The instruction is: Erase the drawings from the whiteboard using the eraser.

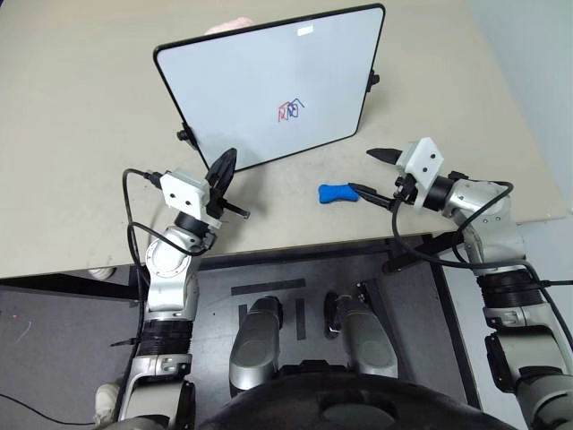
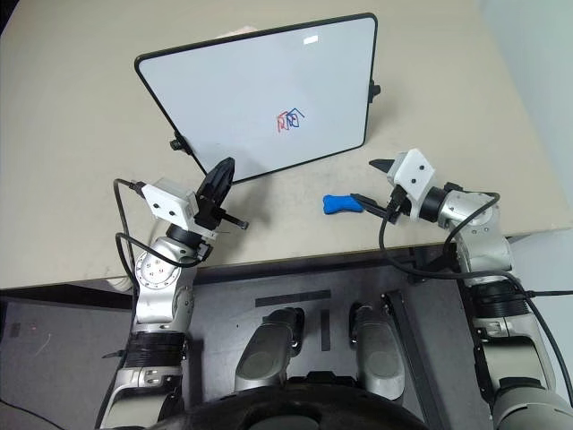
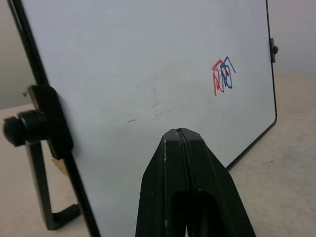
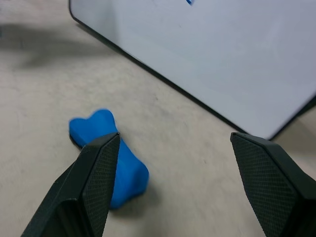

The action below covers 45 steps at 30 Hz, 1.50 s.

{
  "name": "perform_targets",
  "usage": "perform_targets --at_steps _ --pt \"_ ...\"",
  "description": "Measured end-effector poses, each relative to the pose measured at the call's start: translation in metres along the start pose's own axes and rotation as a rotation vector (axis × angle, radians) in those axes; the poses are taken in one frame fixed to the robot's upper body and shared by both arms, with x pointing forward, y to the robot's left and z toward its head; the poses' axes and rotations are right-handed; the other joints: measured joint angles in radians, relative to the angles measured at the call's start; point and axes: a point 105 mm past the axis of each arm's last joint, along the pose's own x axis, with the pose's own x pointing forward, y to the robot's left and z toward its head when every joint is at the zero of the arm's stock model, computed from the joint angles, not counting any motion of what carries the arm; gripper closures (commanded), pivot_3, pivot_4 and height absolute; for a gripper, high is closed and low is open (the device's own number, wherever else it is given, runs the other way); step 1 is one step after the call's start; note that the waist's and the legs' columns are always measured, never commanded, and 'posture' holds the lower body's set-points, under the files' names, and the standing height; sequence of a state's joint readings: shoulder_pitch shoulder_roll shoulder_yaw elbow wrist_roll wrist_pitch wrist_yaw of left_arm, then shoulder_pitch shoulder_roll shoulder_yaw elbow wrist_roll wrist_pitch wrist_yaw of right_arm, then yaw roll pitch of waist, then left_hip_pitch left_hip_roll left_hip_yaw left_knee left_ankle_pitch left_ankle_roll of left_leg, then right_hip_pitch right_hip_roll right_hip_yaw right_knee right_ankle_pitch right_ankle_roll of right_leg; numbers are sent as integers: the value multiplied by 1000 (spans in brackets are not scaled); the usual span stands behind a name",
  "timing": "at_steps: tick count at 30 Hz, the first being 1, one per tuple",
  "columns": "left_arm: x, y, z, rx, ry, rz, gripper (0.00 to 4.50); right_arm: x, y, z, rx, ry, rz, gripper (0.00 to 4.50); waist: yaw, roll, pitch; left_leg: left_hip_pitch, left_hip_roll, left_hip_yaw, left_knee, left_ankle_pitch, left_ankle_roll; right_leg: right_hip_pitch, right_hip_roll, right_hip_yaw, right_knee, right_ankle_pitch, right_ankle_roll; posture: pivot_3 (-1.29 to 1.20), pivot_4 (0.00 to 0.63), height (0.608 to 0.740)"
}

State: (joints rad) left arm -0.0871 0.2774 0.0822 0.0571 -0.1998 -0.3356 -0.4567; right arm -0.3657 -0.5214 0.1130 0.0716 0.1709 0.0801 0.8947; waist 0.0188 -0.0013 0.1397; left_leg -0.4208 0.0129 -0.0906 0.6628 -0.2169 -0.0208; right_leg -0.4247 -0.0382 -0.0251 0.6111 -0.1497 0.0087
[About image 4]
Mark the black-framed whiteboard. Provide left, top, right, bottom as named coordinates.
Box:
left=68, top=0, right=316, bottom=141

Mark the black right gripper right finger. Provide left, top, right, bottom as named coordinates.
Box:
left=230, top=132, right=316, bottom=237

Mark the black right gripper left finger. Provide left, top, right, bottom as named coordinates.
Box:
left=20, top=132, right=121, bottom=237

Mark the blue bone-shaped eraser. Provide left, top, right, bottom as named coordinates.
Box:
left=69, top=109, right=150, bottom=210

